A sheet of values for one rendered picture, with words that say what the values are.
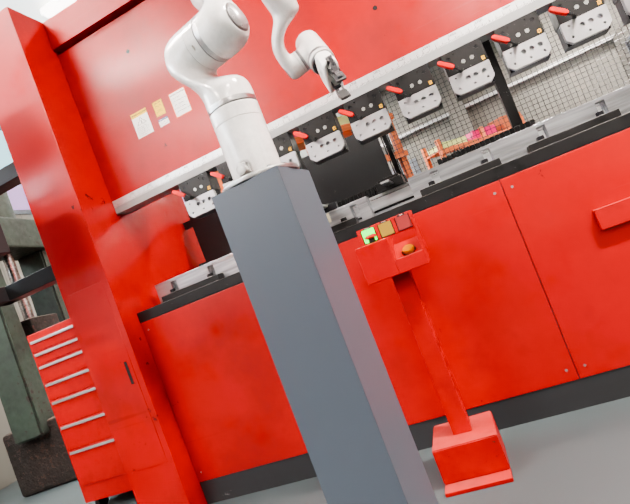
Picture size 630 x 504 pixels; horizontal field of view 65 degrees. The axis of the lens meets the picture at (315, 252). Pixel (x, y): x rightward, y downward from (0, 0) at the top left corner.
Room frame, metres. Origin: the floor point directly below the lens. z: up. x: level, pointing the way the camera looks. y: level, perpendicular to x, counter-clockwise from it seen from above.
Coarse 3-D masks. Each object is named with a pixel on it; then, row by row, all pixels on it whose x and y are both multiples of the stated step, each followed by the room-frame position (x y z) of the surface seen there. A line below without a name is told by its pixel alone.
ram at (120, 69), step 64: (256, 0) 1.99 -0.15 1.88; (320, 0) 1.92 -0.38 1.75; (384, 0) 1.85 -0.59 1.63; (448, 0) 1.79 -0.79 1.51; (512, 0) 1.74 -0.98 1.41; (64, 64) 2.26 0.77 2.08; (128, 64) 2.17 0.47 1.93; (256, 64) 2.01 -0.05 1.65; (384, 64) 1.88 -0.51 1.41; (128, 128) 2.20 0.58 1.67; (192, 128) 2.12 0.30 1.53; (128, 192) 2.24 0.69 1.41
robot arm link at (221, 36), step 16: (192, 0) 1.20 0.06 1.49; (208, 0) 1.09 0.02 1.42; (224, 0) 1.09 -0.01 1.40; (208, 16) 1.08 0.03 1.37; (224, 16) 1.07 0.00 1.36; (240, 16) 1.10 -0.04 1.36; (208, 32) 1.09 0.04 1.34; (224, 32) 1.08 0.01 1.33; (240, 32) 1.10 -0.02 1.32; (208, 48) 1.11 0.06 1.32; (224, 48) 1.11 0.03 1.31; (240, 48) 1.14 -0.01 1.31
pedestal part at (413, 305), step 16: (400, 288) 1.60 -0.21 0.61; (416, 288) 1.60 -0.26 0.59; (416, 304) 1.59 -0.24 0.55; (416, 320) 1.59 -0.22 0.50; (416, 336) 1.60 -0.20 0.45; (432, 336) 1.59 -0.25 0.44; (432, 352) 1.59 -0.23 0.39; (432, 368) 1.60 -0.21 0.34; (448, 368) 1.61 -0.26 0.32; (448, 384) 1.59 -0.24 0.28; (448, 400) 1.59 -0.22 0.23; (448, 416) 1.60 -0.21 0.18; (464, 416) 1.59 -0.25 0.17
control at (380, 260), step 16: (416, 224) 1.66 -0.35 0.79; (384, 240) 1.54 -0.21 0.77; (416, 240) 1.62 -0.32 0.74; (368, 256) 1.56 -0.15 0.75; (384, 256) 1.55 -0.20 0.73; (400, 256) 1.60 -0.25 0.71; (416, 256) 1.53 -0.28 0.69; (368, 272) 1.57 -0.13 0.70; (384, 272) 1.55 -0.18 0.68; (400, 272) 1.54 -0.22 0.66
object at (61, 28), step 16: (80, 0) 2.18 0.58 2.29; (96, 0) 2.16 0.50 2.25; (112, 0) 2.14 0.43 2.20; (128, 0) 2.12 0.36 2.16; (144, 0) 2.15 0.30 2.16; (64, 16) 2.21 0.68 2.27; (80, 16) 2.19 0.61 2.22; (96, 16) 2.17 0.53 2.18; (112, 16) 2.17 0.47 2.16; (48, 32) 2.24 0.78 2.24; (64, 32) 2.22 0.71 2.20; (80, 32) 2.20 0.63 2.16; (64, 48) 2.27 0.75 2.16
